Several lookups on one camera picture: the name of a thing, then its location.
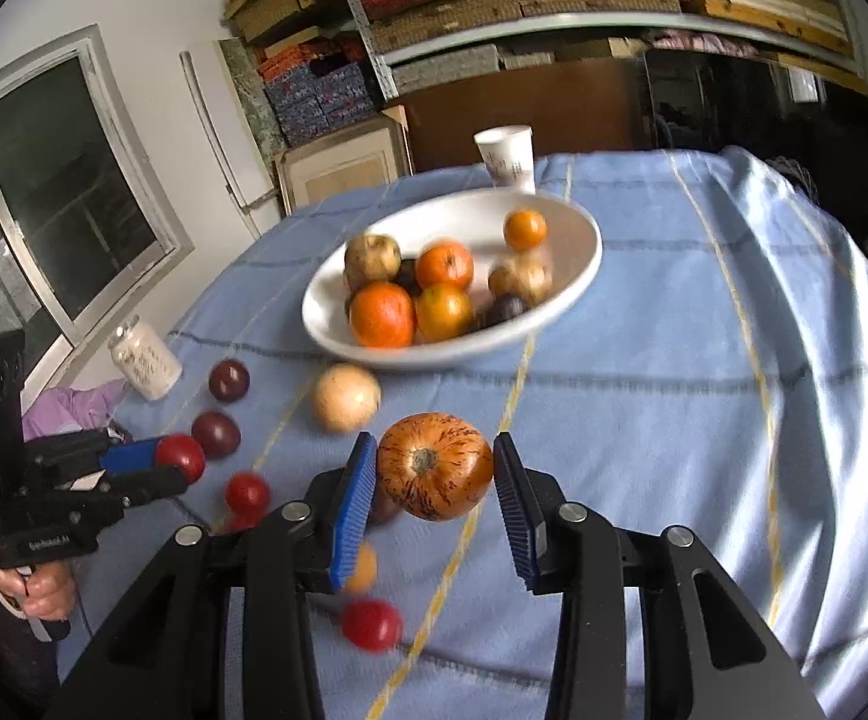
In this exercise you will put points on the dark fruit in bowl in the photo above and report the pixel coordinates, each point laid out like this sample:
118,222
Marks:
406,277

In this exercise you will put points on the white oval serving bowl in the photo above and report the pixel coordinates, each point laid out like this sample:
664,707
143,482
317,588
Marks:
573,249

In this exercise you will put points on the small tan fruit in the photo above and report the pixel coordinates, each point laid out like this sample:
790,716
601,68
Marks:
363,576

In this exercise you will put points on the dark passion fruit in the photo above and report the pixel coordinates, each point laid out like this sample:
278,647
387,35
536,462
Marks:
383,508

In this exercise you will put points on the blue checked tablecloth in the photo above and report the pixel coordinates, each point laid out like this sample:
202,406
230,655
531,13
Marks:
715,374

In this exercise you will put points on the blue patterned box stack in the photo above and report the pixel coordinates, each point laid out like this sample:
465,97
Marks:
309,103

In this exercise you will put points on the brown wooden chair back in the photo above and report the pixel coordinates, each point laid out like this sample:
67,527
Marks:
574,107

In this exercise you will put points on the white beverage can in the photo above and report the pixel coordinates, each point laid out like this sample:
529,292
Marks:
144,359

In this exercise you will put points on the dark brown mangosteen fruit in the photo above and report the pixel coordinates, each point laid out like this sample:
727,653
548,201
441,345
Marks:
503,309

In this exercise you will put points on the person's left hand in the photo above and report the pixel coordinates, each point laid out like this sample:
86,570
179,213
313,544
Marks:
48,593

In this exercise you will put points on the white paper cup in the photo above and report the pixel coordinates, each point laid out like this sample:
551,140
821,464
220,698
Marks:
507,153

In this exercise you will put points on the tan round pear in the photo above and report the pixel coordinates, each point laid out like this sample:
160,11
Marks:
345,398

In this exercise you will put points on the framed wooden panel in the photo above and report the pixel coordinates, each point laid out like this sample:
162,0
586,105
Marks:
363,155

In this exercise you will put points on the large orange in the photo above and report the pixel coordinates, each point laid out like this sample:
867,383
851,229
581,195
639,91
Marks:
445,262
381,315

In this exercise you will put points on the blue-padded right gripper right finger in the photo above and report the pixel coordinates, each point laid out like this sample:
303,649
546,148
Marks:
707,651

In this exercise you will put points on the pink cloth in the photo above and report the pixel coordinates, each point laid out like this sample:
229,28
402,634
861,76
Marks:
63,410

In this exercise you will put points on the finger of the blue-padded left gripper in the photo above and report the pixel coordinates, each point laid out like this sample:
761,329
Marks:
111,495
130,454

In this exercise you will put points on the dark red plum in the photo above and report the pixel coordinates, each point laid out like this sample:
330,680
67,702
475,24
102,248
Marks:
229,380
217,434

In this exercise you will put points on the small red tomato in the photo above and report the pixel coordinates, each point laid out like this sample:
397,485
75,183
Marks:
236,523

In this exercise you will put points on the yellow orange in bowl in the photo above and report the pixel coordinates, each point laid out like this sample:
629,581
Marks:
443,312

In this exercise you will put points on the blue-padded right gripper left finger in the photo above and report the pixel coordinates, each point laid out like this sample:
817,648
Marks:
161,652

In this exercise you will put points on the orange striped apple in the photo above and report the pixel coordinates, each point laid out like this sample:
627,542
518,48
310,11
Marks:
434,466

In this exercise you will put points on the metal storage shelf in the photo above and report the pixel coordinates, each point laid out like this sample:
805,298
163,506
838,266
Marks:
418,44

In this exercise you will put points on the brown fruit in bowl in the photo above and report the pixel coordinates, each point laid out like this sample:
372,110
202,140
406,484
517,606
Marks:
524,276

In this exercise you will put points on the small orange tangerine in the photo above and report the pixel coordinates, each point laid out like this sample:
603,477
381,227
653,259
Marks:
525,229

